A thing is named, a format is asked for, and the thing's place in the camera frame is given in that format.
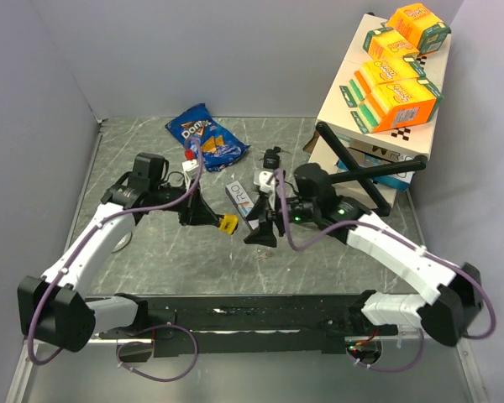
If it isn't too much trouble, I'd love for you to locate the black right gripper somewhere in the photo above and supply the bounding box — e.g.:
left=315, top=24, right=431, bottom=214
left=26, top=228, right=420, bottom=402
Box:
left=244, top=190, right=319, bottom=249

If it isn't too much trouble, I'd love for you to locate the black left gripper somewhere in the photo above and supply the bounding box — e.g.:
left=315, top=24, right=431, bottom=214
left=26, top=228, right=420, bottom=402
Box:
left=150, top=177, right=219, bottom=226

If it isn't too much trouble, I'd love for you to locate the yellow padlock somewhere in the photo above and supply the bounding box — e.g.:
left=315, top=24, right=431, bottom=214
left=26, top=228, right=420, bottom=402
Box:
left=218, top=214, right=239, bottom=235

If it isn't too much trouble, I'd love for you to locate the black padlock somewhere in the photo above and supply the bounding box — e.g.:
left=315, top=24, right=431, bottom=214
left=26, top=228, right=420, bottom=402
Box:
left=263, top=146, right=282, bottom=170

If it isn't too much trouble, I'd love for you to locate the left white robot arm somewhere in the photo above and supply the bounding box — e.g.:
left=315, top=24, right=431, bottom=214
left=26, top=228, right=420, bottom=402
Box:
left=18, top=153, right=239, bottom=352

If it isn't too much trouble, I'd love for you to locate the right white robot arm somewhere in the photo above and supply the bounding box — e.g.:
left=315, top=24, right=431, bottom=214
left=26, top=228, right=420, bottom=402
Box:
left=244, top=163, right=485, bottom=347

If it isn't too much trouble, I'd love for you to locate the purple white toothpaste box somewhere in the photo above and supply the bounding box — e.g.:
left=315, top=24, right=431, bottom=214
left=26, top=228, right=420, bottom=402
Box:
left=225, top=181, right=259, bottom=230

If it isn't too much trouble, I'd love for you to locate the blue Doritos chip bag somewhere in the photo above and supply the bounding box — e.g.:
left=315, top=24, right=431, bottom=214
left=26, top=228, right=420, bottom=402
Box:
left=165, top=103, right=249, bottom=172

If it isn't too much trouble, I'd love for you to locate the white mesh scrubbing pad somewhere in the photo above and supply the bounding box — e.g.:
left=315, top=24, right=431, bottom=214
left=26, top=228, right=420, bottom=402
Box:
left=112, top=232, right=134, bottom=254

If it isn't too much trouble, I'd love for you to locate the blue box under shelf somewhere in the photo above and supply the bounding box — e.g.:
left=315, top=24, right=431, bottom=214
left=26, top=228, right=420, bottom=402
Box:
left=333, top=160, right=421, bottom=191

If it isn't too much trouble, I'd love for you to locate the orange sponge pack front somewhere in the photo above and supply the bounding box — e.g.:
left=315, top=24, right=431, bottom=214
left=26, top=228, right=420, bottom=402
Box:
left=351, top=78, right=443, bottom=134

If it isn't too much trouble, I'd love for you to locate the orange sponge pack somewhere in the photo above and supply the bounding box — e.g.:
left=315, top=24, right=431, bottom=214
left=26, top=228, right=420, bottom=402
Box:
left=363, top=27, right=419, bottom=60
left=385, top=3, right=451, bottom=55
left=351, top=78, right=443, bottom=134

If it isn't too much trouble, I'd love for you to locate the orange sponge pack top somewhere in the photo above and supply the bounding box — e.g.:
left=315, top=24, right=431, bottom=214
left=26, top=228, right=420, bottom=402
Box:
left=385, top=3, right=451, bottom=55

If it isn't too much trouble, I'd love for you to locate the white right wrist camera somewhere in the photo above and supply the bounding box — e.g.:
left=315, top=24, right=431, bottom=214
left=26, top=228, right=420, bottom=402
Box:
left=253, top=170, right=276, bottom=196

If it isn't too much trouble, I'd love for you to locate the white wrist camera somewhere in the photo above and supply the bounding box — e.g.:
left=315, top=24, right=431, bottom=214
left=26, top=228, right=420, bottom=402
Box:
left=181, top=149, right=202, bottom=188
left=253, top=170, right=276, bottom=196

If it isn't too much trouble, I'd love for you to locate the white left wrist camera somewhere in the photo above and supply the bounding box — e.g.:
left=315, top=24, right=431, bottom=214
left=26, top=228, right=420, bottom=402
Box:
left=181, top=149, right=202, bottom=188

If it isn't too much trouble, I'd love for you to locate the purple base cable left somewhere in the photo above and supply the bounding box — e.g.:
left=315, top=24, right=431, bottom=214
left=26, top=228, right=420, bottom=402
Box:
left=116, top=323, right=199, bottom=383

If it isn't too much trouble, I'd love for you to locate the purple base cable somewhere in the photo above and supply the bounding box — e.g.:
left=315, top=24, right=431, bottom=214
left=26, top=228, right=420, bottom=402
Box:
left=116, top=323, right=199, bottom=383
left=352, top=327, right=425, bottom=373

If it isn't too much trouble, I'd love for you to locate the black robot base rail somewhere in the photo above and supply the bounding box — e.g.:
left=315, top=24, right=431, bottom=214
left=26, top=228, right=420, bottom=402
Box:
left=100, top=292, right=398, bottom=358

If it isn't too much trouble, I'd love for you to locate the white shelf with black frame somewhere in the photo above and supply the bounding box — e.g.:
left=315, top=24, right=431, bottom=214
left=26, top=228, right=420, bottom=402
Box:
left=309, top=13, right=452, bottom=216

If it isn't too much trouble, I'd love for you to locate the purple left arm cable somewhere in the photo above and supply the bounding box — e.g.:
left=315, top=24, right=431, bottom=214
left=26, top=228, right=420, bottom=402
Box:
left=27, top=138, right=203, bottom=365

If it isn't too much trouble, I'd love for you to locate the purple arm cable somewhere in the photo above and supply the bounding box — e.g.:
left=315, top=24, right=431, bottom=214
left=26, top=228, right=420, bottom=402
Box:
left=27, top=138, right=203, bottom=365
left=272, top=168, right=497, bottom=340

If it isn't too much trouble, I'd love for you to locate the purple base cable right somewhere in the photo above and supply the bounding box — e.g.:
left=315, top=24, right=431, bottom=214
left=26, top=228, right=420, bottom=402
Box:
left=352, top=327, right=425, bottom=373

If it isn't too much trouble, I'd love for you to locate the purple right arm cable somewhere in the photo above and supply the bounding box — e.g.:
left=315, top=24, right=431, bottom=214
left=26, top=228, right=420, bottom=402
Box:
left=272, top=168, right=497, bottom=340

